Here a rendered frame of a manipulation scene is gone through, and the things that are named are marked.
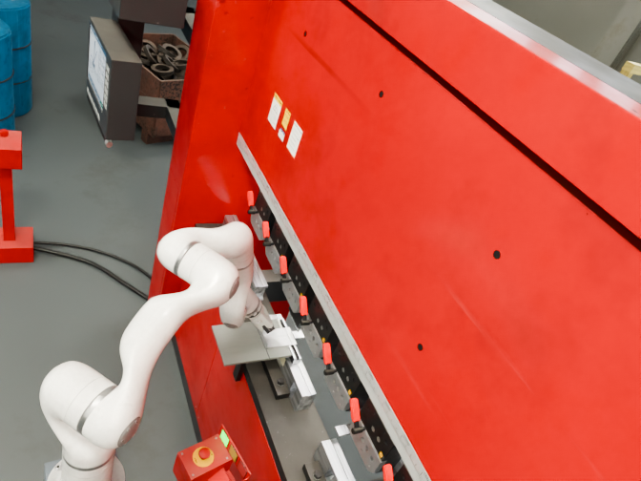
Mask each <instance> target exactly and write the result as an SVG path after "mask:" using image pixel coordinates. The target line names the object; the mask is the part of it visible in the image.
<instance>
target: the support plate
mask: <svg viewBox="0 0 641 481"><path fill-rule="evenodd" d="M271 321H272V323H273V325H274V328H275V329H276V328H280V327H279V324H278V321H277V319H274V320H271ZM212 329H213V333H214V336H215V339H216V342H217V347H218V350H219V353H220V356H221V360H222V362H223V365H224V366H233V365H240V364H247V363H253V362H259V361H266V360H273V359H279V358H285V357H291V356H292V354H291V351H290V349H289V347H288V345H286V346H278V347H271V348H267V352H268V354H269V357H270V359H269V357H268V354H267V352H266V349H265V347H264V344H263V342H262V339H261V338H260V335H259V333H258V329H257V327H256V326H255V325H254V324H253V323H252V322H247V323H243V324H242V326H241V327H239V328H229V327H227V326H225V325H224V324H220V325H212Z"/></svg>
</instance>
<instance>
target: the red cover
mask: <svg viewBox="0 0 641 481"><path fill-rule="evenodd" d="M347 1H348V2H350V3H351V4H352V5H353V6H354V7H356V8H357V9H358V10H360V11H361V12H362V13H363V14H364V15H366V16H367V17H368V18H369V19H371V20H372V21H373V22H374V23H376V24H377V25H378V26H379V27H380V28H382V29H383V30H384V31H386V32H387V33H388V34H389V35H391V36H392V37H393V38H394V39H395V40H397V41H398V42H399V43H400V44H402V45H403V46H404V47H405V48H406V49H408V50H409V51H410V52H412V53H413V54H414V55H415V56H417V57H418V58H419V59H420V60H421V61H423V62H424V63H425V65H427V66H428V67H429V68H430V69H431V70H433V71H434V72H435V73H437V74H438V75H439V76H440V77H442V78H443V79H444V80H445V81H446V82H448V83H449V84H450V85H451V86H453V87H454V88H455V89H456V90H458V91H459V92H460V93H461V94H463V95H464V96H465V97H466V98H468V99H469V100H470V101H471V102H472V103H474V104H475V105H476V106H477V107H479V108H480V109H481V110H482V111H484V112H485V113H486V114H487V115H489V116H490V117H491V118H492V119H494V120H495V121H496V122H497V123H499V124H500V125H501V126H502V127H503V128H505V129H506V130H507V131H508V132H510V133H511V134H512V135H513V136H515V137H516V138H517V139H518V140H520V141H521V142H522V143H523V144H525V145H526V146H527V147H528V148H529V149H530V150H531V151H532V152H533V153H535V154H536V155H537V156H538V157H540V158H541V159H542V160H543V161H545V162H546V163H547V164H548V165H550V166H551V167H552V168H553V169H554V170H556V171H557V172H558V173H559V174H561V175H562V176H563V177H564V178H566V179H567V180H568V181H569V182H571V183H572V184H573V185H574V186H576V187H577V188H578V189H579V190H580V191H582V192H583V193H584V194H585V195H587V196H588V197H589V198H590V199H592V200H593V201H594V202H595V203H597V204H598V205H599V206H600V207H602V208H603V209H604V210H605V211H606V212H608V213H609V214H610V215H611V216H613V217H614V218H615V219H616V220H618V221H619V222H620V223H621V224H623V225H624V226H625V227H626V228H628V229H629V230H630V231H631V232H632V233H633V234H634V235H635V236H636V237H638V238H639V239H640V240H641V104H639V103H638V102H636V101H634V100H633V99H631V98H629V97H628V96H626V95H624V94H622V93H620V92H618V91H617V90H615V89H613V87H611V86H609V85H608V84H606V83H604V82H603V81H601V80H599V79H598V78H596V77H594V76H593V75H591V74H589V73H587V72H585V71H584V70H582V69H580V68H579V67H577V66H575V65H574V64H572V63H570V62H568V61H567V60H566V59H564V58H563V57H561V56H559V55H558V54H556V53H554V52H552V51H550V50H549V49H547V48H545V47H544V46H542V45H540V44H539V43H537V42H535V41H534V40H532V39H530V38H529V37H527V36H525V35H524V34H522V33H520V32H518V31H516V30H514V29H513V28H512V27H510V26H509V25H507V24H505V23H504V22H502V21H500V20H499V19H497V18H495V17H494V16H492V15H490V14H489V13H487V12H485V11H484V10H481V9H480V8H478V7H476V6H475V5H473V4H471V3H469V2H468V1H466V0H347Z"/></svg>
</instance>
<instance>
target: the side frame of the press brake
mask: <svg viewBox="0 0 641 481"><path fill-rule="evenodd" d="M271 2H272V0H197V2H196V13H195V19H194V25H193V30H192V36H191V43H190V49H189V54H188V60H187V66H186V72H185V77H184V83H183V89H182V95H181V100H180V106H179V112H178V118H177V124H176V134H175V140H174V147H173V152H172V158H171V164H170V170H169V176H168V181H167V187H166V193H165V199H164V204H163V210H162V216H161V222H160V227H159V233H158V239H157V245H158V243H159V242H160V241H161V239H162V238H163V237H164V236H166V235H167V234H169V233H171V232H173V231H175V230H178V229H182V228H195V224H196V223H223V220H224V216H225V215H237V217H238V220H239V221H240V222H243V223H245V224H246V225H247V226H248V227H249V228H250V229H251V231H252V234H253V238H254V255H255V257H256V259H257V262H258V265H259V267H260V270H272V269H273V268H272V266H271V264H270V262H269V261H268V259H267V256H266V254H265V247H266V246H263V242H264V240H259V239H258V236H257V234H256V232H255V230H254V228H253V226H252V223H251V214H248V210H250V206H248V198H247V192H248V191H252V192H253V194H254V206H255V204H256V200H257V197H258V191H259V187H258V184H257V182H256V180H255V178H254V176H253V174H252V172H251V171H250V169H249V167H248V165H247V163H246V161H245V159H244V157H243V155H242V153H241V152H240V150H239V148H238V146H237V141H238V133H239V130H240V126H241V122H242V119H243V115H244V111H245V107H246V103H247V98H248V94H249V91H250V87H251V83H252V79H253V75H254V71H255V67H256V64H257V60H258V53H259V49H260V45H261V41H262V37H263V34H264V30H265V26H266V22H267V17H268V13H269V10H270V6H271ZM254 206H253V208H254ZM156 250H157V246H156ZM182 283H183V280H182V279H181V278H180V277H179V276H177V275H175V274H174V273H172V272H171V271H169V270H168V269H167V268H165V267H164V266H163V265H162V264H161V262H160V261H159V259H158V257H157V253H156V251H155V262H154V268H153V274H152V279H151V285H150V291H149V297H148V301H149V300H150V299H151V298H153V297H155V296H159V295H164V294H172V293H177V292H180V291H181V286H182ZM270 304H271V306H272V308H273V310H274V313H275V315H276V314H281V317H282V318H283V319H284V320H285V321H286V318H287V316H288V313H289V309H288V308H289V305H290V304H289V302H288V301H280V302H270Z"/></svg>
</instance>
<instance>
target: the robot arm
mask: <svg viewBox="0 0 641 481"><path fill-rule="evenodd" d="M156 253H157V257H158V259H159V261H160V262H161V264H162V265H163V266H164V267H165V268H167V269H168V270H169V271H171V272H172V273H174V274H175V275H177V276H179V277H180V278H181V279H182V280H184V281H185V282H187V283H189V284H190V285H191V286H190V287H189V288H188V289H186V290H184V291H182V292H177V293H172V294H164V295H159V296H155V297H153V298H151V299H150V300H149V301H147V302H146V303H145V304H144V305H143V306H142V307H141V308H140V310H139V311H138V312H137V313H136V315H135V316H134V318H133V319H132V320H131V322H130V323H129V325H128V326H127V328H126V330H125V331H124V333H123V336H122V338H121V341H120V348H119V351H120V358H121V362H122V366H123V376H122V380H121V382H120V384H119V386H117V385H116V384H114V383H113V382H111V381H110V380H109V379H107V378H106V377H104V376H103V375H102V374H100V373H99V372H97V371H96V370H94V369H93V368H91V367H90V366H87V365H85V364H83V363H80V362H75V361H71V362H66V363H63V364H61V365H59V366H56V367H55V368H54V369H53V370H52V371H50V373H49V374H48V375H47V376H46V377H45V379H44V381H43V383H42V386H41V388H40V395H39V399H40V405H41V408H42V411H43V413H44V415H45V417H46V419H47V421H48V423H49V425H50V426H51V428H52V430H53V432H54V433H55V435H56V436H57V438H58V439H59V441H60V442H61V444H62V460H61V461H60V462H59V463H57V464H56V466H55V467H54V468H53V469H52V472H51V473H50V475H49V478H48V480H47V481H125V472H124V469H123V466H122V464H121V463H120V461H119V460H118V459H117V457H116V456H114V455H115V449H117V448H119V447H121V446H123V445H125V444H127V442H128V441H129V440H130V439H131V438H132V437H133V436H134V434H135V432H136V431H137V429H138V427H139V425H140V422H141V419H142V415H143V410H144V406H145V401H146V395H147V389H148V384H149V381H150V377H151V374H152V372H153V369H154V367H155V363H156V361H157V359H158V358H159V356H160V354H161V352H162V351H163V349H164V348H165V346H166V345H167V344H168V343H169V342H170V340H171V339H172V338H173V336H174V335H175V334H176V332H177V331H178V329H179V328H180V327H181V326H182V324H183V323H184V322H185V321H187V320H188V319H189V318H191V317H192V316H194V315H196V314H197V313H200V312H203V311H205V310H209V309H212V308H215V307H219V315H220V318H221V321H222V322H223V324H224V325H225V326H227V327H229V328H239V327H241V326H242V324H243V323H244V320H245V318H249V319H250V320H251V321H252V323H253V324H254V325H255V326H256V327H257V328H258V330H259V331H260V332H263V329H264V330H265V332H266V333H267V334H268V333H270V332H272V331H273V330H274V329H275V328H274V325H273V323H272V321H271V319H270V316H269V314H268V312H267V310H266V308H265V306H264V305H263V304H262V303H261V300H260V298H259V297H258V296H257V295H256V293H255V292H254V291H253V290H252V289H251V288H250V286H251V282H252V278H253V270H254V238H253V234H252V231H251V229H250V228H249V227H248V226H247V225H246V224H245V223H243V222H240V221H234V222H230V223H228V224H226V225H224V226H221V227H218V228H182V229H178V230H175V231H173V232H171V233H169V234H167V235H166V236H164V237H163V238H162V239H161V241H160V242H159V243H158V246H157V250H156Z"/></svg>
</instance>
